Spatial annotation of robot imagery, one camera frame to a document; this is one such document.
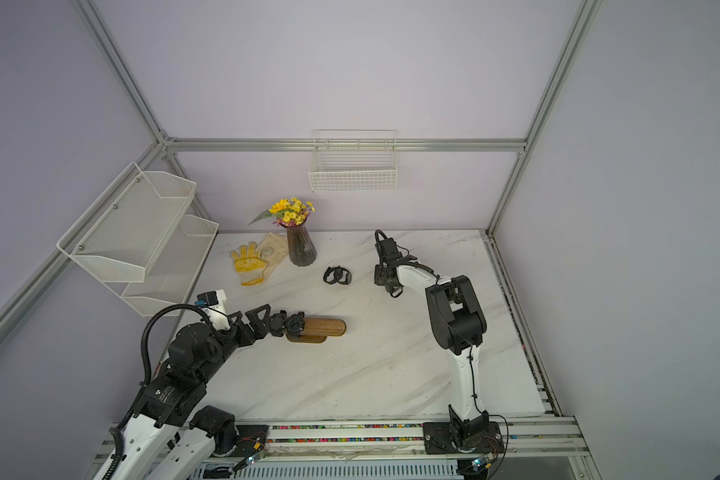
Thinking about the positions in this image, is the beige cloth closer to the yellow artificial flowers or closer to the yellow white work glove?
the yellow white work glove

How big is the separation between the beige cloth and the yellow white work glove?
0.04 feet

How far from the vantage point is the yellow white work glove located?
1062mm

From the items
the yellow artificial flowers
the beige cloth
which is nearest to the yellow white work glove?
the beige cloth

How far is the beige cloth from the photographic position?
110cm
